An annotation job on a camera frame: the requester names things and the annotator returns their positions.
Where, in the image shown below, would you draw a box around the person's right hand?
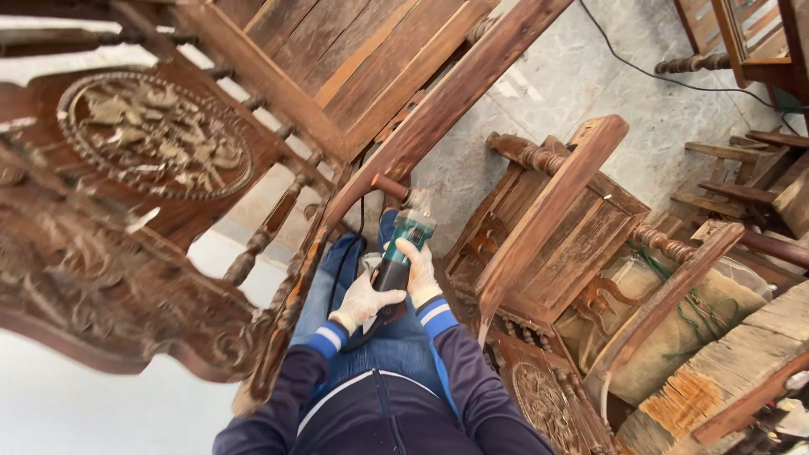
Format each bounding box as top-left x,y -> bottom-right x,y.
383,238 -> 443,309

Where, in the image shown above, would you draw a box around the person's left hand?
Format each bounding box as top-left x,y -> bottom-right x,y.
329,270 -> 407,336

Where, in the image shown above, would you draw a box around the teal and black angle grinder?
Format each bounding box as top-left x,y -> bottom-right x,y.
368,187 -> 438,326

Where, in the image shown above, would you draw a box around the person's blue jeans legs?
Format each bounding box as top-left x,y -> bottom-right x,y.
289,209 -> 451,400

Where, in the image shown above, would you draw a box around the small carved wooden chair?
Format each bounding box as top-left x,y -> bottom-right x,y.
441,114 -> 748,455

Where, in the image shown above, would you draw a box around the person's dark jacket torso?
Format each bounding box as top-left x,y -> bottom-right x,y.
292,368 -> 486,455

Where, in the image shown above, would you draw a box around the large carved wooden chair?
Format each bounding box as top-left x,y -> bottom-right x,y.
0,0 -> 575,419

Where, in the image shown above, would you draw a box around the tan burlap sack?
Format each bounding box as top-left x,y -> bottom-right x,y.
555,252 -> 771,407

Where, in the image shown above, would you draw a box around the weathered wooden beam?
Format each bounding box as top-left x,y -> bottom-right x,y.
615,280 -> 809,455

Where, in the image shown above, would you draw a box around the dark wooden rod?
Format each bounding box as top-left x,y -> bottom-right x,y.
736,229 -> 809,270

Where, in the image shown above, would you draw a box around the wooden furniture with turned leg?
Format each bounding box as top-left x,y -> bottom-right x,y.
654,0 -> 809,116

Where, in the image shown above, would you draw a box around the black grinder power cable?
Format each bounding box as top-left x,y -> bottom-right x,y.
325,152 -> 384,353

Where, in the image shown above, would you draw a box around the black floor cable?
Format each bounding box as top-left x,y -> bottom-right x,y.
578,0 -> 805,137

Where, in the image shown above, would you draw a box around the green rope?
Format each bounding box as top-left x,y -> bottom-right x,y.
629,245 -> 742,361

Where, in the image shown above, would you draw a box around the heap of wooden frame parts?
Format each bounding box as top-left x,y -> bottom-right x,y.
669,129 -> 809,241

